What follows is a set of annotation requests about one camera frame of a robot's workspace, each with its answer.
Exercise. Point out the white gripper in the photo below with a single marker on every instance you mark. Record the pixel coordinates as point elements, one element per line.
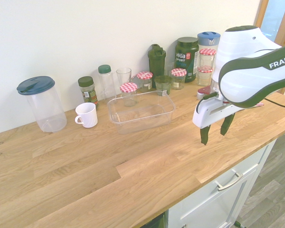
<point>211,114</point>

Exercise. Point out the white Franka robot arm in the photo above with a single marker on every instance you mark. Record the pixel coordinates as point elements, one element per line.
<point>240,78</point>

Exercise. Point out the clear rectangular plastic container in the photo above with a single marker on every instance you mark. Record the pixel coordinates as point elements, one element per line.
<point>142,123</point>

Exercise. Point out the empty glass jar gingham lid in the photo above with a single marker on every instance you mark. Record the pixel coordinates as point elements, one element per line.
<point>207,52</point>
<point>128,88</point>
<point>204,78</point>

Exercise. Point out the labelled glass jar gingham lid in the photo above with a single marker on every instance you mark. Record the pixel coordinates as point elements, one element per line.
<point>178,72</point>
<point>144,75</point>

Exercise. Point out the dark green lidded jar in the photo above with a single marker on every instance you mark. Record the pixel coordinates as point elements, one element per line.
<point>162,85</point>

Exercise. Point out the dark Vega protein tub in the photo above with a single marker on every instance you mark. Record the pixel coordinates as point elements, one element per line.
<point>186,57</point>

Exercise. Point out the dark green shaker bottle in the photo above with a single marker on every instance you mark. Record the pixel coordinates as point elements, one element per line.
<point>156,63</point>

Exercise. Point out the tall clear blue-lidded canister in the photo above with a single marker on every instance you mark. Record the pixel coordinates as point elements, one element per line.
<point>207,39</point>

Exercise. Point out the clear drinking glass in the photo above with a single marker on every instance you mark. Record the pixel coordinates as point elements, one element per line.
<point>123,76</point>

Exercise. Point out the clear bottle with green cap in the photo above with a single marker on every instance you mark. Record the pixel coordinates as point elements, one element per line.
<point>107,83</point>

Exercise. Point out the wooden framed glass door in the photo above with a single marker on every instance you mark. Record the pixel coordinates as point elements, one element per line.
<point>261,14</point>

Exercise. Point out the white ceramic mug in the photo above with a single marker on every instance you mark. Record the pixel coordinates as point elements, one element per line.
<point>88,116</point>

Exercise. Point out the spice jar with dark lid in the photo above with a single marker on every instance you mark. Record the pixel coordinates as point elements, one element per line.
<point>89,92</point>

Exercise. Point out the large clear blue-lidded canister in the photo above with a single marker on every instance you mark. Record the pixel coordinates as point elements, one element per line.
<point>47,107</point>

